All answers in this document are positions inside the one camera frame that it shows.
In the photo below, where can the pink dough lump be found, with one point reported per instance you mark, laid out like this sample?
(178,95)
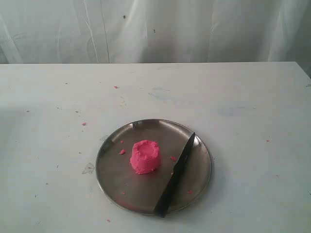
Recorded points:
(145,157)

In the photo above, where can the black knife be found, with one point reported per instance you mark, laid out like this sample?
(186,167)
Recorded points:
(166,197)

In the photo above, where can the round steel plate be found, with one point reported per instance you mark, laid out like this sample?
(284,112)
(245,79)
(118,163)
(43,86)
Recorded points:
(140,193)

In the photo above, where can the white backdrop curtain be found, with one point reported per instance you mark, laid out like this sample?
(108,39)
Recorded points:
(154,31)

